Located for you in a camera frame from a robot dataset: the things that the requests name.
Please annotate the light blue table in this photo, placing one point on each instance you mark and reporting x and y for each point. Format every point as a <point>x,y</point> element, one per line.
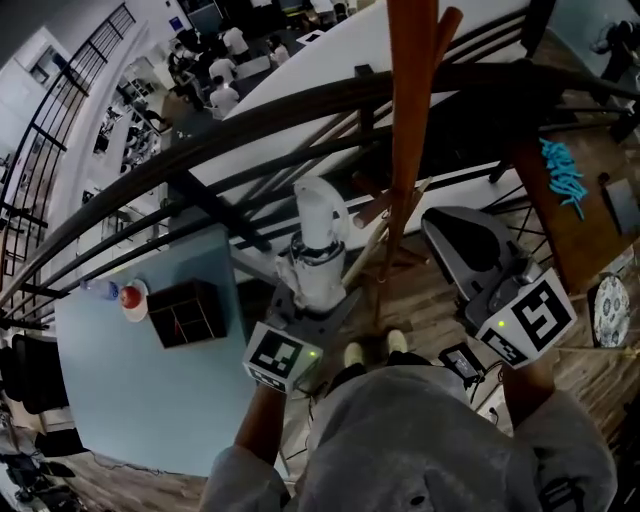
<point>150,400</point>

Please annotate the slim black balcony railing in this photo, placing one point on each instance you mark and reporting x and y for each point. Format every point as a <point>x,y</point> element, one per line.
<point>47,135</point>

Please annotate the red apple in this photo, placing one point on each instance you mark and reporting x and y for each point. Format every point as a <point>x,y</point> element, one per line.
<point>131,297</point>

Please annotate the pile of blue clips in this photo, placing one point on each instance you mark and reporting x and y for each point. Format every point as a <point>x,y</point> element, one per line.
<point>562,175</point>

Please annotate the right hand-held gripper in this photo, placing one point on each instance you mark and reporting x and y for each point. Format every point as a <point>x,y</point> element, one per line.
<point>540,310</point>

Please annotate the person's left forearm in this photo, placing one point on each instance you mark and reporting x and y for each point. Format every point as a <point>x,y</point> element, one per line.
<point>260,425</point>

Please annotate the person's grey sweatshirt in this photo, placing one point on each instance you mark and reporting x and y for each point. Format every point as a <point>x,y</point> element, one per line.
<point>400,440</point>

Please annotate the light wooden clothes hanger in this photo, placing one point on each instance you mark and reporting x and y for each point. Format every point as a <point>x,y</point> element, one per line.
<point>372,245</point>

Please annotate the brown wooden table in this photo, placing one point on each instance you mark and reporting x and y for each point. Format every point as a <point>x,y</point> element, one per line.
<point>580,240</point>

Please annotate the person's right forearm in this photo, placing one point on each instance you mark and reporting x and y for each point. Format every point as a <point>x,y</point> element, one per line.
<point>527,395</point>

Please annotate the clear water bottle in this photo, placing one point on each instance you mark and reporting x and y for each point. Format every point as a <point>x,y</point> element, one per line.
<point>102,290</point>

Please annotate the black power adapter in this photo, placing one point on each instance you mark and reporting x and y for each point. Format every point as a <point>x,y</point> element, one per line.
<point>460,362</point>

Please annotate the black office chair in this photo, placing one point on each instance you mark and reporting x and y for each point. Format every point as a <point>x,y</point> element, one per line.
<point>35,375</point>

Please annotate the patterned round plate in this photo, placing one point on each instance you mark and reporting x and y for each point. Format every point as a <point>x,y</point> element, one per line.
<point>612,310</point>

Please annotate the person's right pale shoe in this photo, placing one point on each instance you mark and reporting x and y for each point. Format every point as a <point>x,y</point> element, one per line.
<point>397,341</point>

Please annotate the person's black trousers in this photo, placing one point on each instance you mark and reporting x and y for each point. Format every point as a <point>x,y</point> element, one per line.
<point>350,372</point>

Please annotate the brown wooden coat stand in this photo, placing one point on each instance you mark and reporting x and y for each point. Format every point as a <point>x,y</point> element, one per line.
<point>412,100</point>

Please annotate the grey laptop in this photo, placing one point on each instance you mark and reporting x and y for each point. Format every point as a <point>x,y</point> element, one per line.
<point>625,205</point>

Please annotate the person's left pale shoe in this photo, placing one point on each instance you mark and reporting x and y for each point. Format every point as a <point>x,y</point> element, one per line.
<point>353,354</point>

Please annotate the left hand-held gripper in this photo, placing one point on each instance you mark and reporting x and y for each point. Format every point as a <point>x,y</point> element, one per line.
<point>280,355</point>

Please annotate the person's pale shoe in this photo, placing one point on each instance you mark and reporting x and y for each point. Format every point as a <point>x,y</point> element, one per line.
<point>397,341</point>
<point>353,354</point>

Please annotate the white power strip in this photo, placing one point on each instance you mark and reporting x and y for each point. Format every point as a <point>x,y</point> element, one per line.
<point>492,414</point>

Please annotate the dark wooden compartment box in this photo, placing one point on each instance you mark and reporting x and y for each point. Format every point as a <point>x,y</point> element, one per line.
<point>187,315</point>

